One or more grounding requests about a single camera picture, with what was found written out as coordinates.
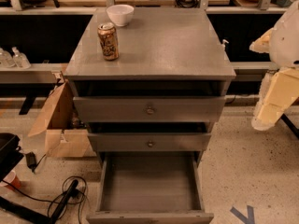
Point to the black power adapter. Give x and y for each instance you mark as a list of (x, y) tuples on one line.
[(31, 160)]

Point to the clear sanitizer bottle left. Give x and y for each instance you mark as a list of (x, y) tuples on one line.
[(6, 59)]

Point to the clear sanitizer bottle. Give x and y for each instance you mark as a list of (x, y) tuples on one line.
[(6, 59), (20, 59)]

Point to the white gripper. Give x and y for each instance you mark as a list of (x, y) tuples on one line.
[(286, 44)]

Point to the grey drawer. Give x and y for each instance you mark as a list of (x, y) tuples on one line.
[(150, 188), (163, 136), (119, 108)]

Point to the black caster leg right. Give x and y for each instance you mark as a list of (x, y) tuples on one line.
[(291, 126)]

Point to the red plastic cup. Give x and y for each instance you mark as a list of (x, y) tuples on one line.
[(11, 181)]

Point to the grey top drawer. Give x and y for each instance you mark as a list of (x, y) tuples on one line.
[(119, 108)]

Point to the black bin left edge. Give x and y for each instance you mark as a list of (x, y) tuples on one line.
[(10, 153)]

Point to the white ceramic bowl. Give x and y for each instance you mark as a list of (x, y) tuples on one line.
[(120, 15)]

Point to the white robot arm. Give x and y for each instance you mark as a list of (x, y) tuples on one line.
[(284, 40)]

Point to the grey middle drawer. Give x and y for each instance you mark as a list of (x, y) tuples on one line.
[(163, 136)]

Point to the black cable coil floor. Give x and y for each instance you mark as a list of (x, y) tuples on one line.
[(82, 187)]

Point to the clear sanitizer bottle right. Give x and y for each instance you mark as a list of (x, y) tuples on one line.
[(20, 59)]

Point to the gold soda can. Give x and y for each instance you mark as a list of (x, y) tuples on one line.
[(108, 38)]

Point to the black stand leg left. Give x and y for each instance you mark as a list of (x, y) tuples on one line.
[(40, 211)]

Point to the white pump bottle behind cabinet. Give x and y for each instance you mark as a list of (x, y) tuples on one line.
[(225, 44)]

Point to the grey wooden drawer cabinet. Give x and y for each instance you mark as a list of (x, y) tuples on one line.
[(163, 51)]

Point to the grey bottom drawer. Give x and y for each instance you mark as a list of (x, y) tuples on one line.
[(150, 188)]

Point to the open cardboard box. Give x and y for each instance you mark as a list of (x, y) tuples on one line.
[(54, 120)]

